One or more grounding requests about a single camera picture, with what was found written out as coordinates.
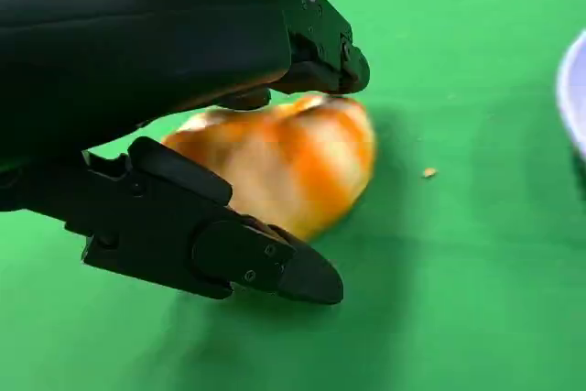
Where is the orange white toy bread roll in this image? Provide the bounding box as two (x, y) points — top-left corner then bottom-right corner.
(159, 92), (379, 242)

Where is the green table cloth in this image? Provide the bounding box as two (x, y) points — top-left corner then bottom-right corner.
(0, 0), (586, 391)

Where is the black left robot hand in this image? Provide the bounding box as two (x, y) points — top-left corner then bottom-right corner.
(0, 0), (371, 305)

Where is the lilac plate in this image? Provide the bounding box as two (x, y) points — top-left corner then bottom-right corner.
(556, 28), (586, 158)

